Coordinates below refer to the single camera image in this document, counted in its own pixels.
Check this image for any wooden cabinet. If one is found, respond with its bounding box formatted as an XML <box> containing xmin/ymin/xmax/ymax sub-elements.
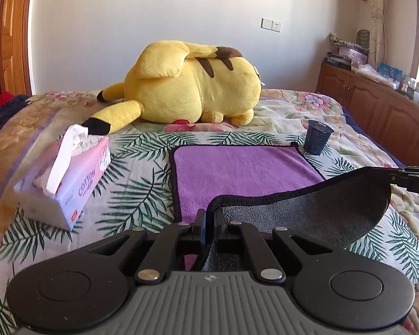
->
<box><xmin>316</xmin><ymin>62</ymin><xmax>419</xmax><ymax>169</ymax></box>

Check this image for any dark blue cup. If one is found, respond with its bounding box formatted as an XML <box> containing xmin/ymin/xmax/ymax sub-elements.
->
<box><xmin>303</xmin><ymin>119</ymin><xmax>335</xmax><ymax>156</ymax></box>

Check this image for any pink box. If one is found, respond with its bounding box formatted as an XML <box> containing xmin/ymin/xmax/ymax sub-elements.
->
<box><xmin>339</xmin><ymin>46</ymin><xmax>369</xmax><ymax>65</ymax></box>

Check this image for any blue box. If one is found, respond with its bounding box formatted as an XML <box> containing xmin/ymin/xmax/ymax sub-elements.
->
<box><xmin>378</xmin><ymin>62</ymin><xmax>404</xmax><ymax>82</ymax></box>

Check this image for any beige patterned curtain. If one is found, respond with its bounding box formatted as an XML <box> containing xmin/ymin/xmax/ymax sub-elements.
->
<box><xmin>365</xmin><ymin>0</ymin><xmax>387</xmax><ymax>71</ymax></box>

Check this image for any floral bed sheet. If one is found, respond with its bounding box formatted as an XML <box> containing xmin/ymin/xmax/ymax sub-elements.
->
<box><xmin>0</xmin><ymin>89</ymin><xmax>419</xmax><ymax>335</ymax></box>

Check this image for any clear plastic bag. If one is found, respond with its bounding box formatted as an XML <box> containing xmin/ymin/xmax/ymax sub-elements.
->
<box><xmin>355</xmin><ymin>64</ymin><xmax>382</xmax><ymax>78</ymax></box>

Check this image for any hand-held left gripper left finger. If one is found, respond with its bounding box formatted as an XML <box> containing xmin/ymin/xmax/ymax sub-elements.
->
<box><xmin>74</xmin><ymin>209</ymin><xmax>207</xmax><ymax>285</ymax></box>

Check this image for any wooden wardrobe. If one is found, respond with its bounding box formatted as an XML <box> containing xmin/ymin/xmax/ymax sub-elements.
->
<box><xmin>0</xmin><ymin>0</ymin><xmax>35</xmax><ymax>106</ymax></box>

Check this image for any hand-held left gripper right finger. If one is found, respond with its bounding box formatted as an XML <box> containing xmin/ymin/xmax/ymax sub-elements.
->
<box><xmin>213</xmin><ymin>209</ymin><xmax>340</xmax><ymax>284</ymax></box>

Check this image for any stack of books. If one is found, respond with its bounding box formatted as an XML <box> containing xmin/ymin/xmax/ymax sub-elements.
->
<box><xmin>323</xmin><ymin>52</ymin><xmax>353</xmax><ymax>71</ymax></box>

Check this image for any pink tissue pack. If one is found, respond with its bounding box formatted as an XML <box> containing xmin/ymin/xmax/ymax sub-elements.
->
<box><xmin>13</xmin><ymin>124</ymin><xmax>111</xmax><ymax>232</ymax></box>

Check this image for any dark blue cloth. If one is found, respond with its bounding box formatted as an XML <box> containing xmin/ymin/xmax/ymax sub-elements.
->
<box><xmin>0</xmin><ymin>94</ymin><xmax>29</xmax><ymax>144</ymax></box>

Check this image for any yellow plush toy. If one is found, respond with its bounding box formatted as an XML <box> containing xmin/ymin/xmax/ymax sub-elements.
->
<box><xmin>82</xmin><ymin>41</ymin><xmax>265</xmax><ymax>136</ymax></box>

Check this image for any purple and grey towel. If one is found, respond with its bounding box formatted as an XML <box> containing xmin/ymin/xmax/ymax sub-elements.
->
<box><xmin>169</xmin><ymin>144</ymin><xmax>394</xmax><ymax>273</ymax></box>

